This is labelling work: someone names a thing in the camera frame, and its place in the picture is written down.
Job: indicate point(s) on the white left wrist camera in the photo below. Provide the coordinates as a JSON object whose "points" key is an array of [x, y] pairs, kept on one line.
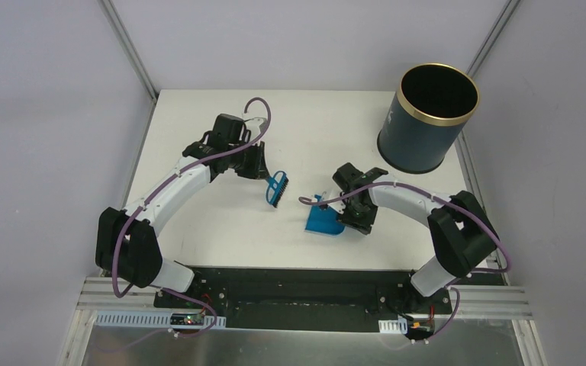
{"points": [[256, 126]]}

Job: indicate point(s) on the blue hand brush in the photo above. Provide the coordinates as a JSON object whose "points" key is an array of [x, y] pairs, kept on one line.
{"points": [[277, 183]]}

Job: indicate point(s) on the right white slotted cable duct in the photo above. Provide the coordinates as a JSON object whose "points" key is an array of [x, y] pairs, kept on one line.
{"points": [[393, 326]]}

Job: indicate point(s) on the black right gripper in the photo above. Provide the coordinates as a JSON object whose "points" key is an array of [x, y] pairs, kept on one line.
{"points": [[363, 225]]}

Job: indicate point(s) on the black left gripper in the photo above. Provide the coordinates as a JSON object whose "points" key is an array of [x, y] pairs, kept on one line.
{"points": [[255, 162]]}

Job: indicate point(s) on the dark bin with gold rim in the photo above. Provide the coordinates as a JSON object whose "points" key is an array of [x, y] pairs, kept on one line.
{"points": [[430, 107]]}

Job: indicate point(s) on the white slotted cable duct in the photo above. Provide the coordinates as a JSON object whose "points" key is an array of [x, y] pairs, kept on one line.
{"points": [[140, 319], [393, 326]]}

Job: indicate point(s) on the black mounting base plate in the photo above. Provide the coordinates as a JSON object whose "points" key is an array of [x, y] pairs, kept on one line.
{"points": [[314, 318]]}

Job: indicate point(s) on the aluminium frame rail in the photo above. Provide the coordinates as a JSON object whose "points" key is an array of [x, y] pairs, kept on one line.
{"points": [[464, 301]]}

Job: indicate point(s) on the left white slotted cable duct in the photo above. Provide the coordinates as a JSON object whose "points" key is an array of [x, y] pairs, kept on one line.
{"points": [[140, 319]]}

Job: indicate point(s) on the blue plastic dustpan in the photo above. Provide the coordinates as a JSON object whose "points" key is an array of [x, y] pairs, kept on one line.
{"points": [[324, 219]]}

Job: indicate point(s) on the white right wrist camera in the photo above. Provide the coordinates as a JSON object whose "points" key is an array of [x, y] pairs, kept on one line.
{"points": [[333, 199]]}

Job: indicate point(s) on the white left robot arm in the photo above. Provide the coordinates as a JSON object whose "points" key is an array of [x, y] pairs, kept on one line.
{"points": [[127, 239]]}

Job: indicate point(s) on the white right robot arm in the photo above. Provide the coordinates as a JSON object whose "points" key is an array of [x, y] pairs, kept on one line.
{"points": [[461, 234]]}

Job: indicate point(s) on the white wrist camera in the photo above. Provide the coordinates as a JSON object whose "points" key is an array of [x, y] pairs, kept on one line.
{"points": [[256, 126], [333, 199]]}

